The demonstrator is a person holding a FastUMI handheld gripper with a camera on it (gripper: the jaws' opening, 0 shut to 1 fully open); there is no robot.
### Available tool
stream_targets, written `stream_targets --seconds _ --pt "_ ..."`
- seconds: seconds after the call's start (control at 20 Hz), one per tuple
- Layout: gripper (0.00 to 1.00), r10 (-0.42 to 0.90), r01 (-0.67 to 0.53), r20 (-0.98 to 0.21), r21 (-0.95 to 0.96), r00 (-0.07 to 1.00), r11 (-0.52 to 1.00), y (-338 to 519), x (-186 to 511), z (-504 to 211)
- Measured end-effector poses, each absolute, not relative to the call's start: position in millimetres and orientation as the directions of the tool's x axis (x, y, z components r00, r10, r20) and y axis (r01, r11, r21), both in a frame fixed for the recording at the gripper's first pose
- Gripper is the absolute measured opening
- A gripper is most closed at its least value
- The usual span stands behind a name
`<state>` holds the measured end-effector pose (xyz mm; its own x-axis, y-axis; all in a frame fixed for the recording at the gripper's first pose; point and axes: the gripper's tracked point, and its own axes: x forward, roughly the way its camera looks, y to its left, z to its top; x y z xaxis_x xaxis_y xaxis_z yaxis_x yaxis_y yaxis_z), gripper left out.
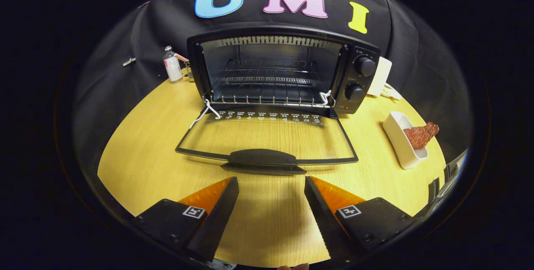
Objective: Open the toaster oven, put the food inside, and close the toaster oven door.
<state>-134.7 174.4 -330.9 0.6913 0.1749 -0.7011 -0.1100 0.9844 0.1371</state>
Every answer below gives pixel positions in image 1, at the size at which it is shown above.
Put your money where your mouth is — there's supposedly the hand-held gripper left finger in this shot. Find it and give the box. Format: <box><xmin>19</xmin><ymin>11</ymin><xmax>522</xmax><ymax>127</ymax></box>
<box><xmin>133</xmin><ymin>176</ymin><xmax>239</xmax><ymax>262</ymax></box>

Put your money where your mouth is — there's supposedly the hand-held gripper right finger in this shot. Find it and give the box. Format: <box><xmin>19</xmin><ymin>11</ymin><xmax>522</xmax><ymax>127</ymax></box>
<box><xmin>304</xmin><ymin>175</ymin><xmax>418</xmax><ymax>262</ymax></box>

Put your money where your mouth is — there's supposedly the red meat slice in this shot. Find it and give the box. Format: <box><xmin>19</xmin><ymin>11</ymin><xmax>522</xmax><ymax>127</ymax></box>
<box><xmin>403</xmin><ymin>122</ymin><xmax>440</xmax><ymax>150</ymax></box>

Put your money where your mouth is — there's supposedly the black toaster oven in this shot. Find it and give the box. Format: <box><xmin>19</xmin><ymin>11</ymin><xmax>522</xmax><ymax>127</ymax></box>
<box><xmin>175</xmin><ymin>26</ymin><xmax>381</xmax><ymax>175</ymax></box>

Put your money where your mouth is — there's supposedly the white pop-up toaster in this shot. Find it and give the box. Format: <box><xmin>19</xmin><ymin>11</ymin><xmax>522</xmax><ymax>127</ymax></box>
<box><xmin>367</xmin><ymin>56</ymin><xmax>393</xmax><ymax>97</ymax></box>

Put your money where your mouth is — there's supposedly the white rectangular dish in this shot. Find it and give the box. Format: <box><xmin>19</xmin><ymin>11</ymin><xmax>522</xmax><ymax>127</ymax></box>
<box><xmin>383</xmin><ymin>111</ymin><xmax>429</xmax><ymax>170</ymax></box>

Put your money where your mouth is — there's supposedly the small clear bottle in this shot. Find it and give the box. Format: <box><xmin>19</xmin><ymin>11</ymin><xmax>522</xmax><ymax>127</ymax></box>
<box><xmin>163</xmin><ymin>45</ymin><xmax>183</xmax><ymax>83</ymax></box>

